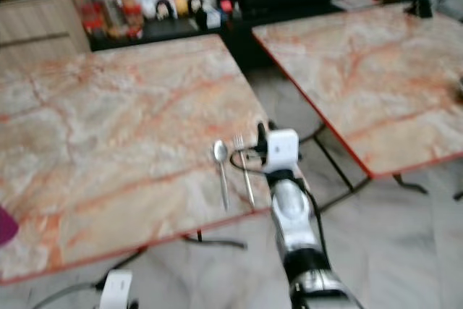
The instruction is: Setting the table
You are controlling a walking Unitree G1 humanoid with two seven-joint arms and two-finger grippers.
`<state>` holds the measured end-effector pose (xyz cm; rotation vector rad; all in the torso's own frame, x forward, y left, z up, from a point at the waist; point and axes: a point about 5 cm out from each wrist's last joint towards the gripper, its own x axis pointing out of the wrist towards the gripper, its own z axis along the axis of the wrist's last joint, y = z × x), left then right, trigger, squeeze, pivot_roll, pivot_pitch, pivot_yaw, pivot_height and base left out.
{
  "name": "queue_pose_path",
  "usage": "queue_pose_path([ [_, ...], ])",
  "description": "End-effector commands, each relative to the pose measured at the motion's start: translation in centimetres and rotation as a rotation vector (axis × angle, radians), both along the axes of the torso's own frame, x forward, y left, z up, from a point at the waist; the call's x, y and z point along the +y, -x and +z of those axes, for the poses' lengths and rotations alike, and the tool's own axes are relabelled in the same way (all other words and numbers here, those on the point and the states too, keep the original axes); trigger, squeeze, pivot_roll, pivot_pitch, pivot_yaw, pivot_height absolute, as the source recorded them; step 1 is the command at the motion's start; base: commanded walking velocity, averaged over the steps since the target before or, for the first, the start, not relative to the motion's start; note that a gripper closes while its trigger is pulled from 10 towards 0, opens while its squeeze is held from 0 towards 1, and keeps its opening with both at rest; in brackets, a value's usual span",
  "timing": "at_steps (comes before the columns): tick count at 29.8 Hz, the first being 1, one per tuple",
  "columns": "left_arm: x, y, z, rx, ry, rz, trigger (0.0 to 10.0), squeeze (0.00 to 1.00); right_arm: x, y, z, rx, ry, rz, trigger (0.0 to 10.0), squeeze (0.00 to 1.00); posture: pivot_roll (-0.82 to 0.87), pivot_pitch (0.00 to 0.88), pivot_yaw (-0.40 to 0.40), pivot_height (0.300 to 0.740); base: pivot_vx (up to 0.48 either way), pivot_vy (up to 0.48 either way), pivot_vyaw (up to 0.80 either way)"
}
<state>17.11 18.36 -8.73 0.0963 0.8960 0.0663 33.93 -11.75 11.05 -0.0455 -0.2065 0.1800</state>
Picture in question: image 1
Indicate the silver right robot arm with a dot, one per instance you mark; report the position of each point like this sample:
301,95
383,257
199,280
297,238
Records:
295,222

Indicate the silver metal fork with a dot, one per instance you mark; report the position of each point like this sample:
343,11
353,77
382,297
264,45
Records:
245,168

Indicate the silver metal spoon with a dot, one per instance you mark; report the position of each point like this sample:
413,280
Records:
221,155

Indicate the black low tv stand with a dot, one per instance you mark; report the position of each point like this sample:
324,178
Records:
231,30

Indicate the small white box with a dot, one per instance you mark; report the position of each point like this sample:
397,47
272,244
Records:
213,18

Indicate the red small figurine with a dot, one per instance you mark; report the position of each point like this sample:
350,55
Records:
226,8

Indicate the black haired doll figurine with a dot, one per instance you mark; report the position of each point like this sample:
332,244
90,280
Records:
164,9
196,8

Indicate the yellow small figurine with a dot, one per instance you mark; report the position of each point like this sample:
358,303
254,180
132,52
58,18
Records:
181,5

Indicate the printed paper booklet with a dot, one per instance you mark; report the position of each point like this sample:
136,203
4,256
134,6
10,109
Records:
356,1

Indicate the white small figurine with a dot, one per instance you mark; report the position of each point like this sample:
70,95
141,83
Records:
148,9

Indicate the small red capped jar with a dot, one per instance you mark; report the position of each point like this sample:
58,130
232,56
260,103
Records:
134,21

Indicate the red capped clear bottle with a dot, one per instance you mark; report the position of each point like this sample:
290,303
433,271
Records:
108,5
82,5

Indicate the small black clamp device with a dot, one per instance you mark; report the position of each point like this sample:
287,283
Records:
421,8

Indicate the light wooden cabinet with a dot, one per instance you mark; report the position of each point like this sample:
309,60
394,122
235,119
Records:
40,30

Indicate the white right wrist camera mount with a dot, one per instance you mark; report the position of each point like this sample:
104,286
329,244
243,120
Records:
282,148

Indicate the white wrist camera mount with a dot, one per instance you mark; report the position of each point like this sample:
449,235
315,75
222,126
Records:
117,289
282,148

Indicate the black metal table frame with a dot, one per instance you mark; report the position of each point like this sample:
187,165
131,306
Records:
333,157

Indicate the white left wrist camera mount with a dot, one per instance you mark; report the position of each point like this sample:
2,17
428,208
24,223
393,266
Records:
117,289

